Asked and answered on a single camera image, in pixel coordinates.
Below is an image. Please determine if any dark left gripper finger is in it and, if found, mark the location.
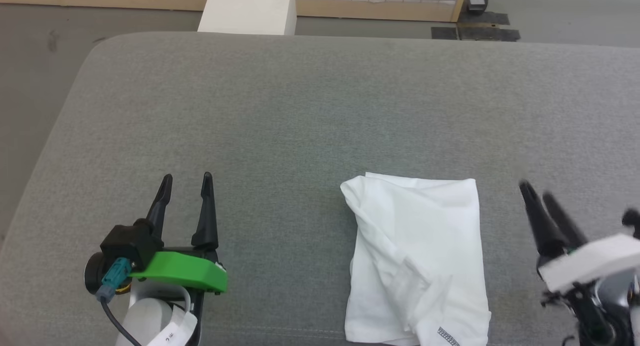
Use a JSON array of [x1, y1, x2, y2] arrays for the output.
[[191, 172, 220, 252], [145, 174, 174, 240]]

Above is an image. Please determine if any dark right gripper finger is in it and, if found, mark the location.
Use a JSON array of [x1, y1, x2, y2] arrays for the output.
[[518, 180, 569, 261], [542, 192, 590, 250]]

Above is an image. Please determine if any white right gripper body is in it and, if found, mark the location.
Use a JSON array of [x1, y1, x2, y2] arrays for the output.
[[537, 233, 640, 293]]

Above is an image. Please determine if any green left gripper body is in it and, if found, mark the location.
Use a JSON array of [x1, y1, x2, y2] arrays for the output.
[[83, 250, 229, 295]]

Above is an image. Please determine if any white shirt with grey stitching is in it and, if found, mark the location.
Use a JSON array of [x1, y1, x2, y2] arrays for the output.
[[340, 172, 492, 346]]

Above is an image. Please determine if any white paper label tag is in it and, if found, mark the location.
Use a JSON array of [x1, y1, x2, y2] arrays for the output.
[[148, 306, 199, 346]]

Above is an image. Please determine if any grey fabric sofa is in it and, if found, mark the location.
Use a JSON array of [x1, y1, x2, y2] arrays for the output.
[[0, 32, 640, 346]]

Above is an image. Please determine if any white rectangular box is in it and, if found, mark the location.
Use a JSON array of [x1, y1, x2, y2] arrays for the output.
[[197, 0, 297, 36]]

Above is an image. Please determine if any left arm teal plug cable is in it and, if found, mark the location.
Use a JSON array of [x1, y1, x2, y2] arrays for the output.
[[95, 258, 144, 346]]

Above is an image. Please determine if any lemon print wooden frame partition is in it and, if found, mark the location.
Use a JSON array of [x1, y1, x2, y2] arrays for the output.
[[0, 0, 469, 23]]

